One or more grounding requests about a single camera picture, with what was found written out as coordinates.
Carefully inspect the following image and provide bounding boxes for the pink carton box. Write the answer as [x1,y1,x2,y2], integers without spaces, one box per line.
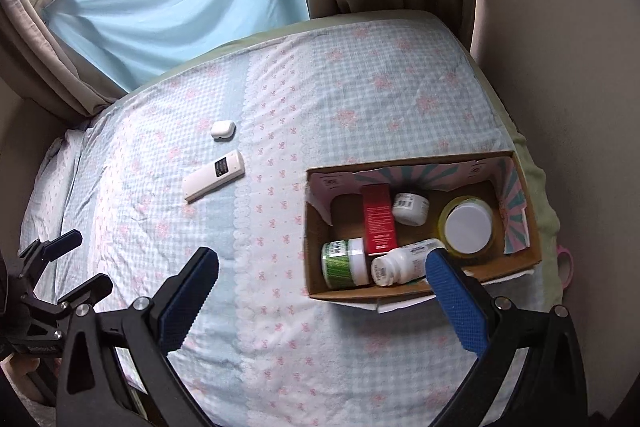
[362,183,400,256]

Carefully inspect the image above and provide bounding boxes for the green label jar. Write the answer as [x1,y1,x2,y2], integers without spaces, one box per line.
[320,237,372,291]

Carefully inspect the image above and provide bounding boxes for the white remote control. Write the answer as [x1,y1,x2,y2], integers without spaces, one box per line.
[182,150,246,204]

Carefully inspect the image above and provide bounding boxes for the white pill bottle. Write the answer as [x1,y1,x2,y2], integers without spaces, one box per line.
[370,239,449,288]

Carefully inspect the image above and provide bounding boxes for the yellow tape roll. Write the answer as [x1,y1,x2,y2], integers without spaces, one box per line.
[438,197,497,256]

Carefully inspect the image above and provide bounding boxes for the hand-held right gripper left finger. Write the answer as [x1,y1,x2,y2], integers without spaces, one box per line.
[56,247,222,427]

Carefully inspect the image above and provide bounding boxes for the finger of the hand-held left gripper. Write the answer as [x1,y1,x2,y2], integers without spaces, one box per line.
[27,273,114,310]
[17,229,84,280]

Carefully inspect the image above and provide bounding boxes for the pink plastic object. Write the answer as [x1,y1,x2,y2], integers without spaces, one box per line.
[554,244,574,292]

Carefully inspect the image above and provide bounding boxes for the small black-lid cream jar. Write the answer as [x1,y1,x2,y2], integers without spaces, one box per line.
[391,192,431,226]

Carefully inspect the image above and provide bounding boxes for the cardboard box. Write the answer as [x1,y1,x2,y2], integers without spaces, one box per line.
[303,150,544,314]

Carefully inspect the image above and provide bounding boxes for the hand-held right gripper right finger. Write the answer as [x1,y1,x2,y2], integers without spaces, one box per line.
[424,248,589,427]

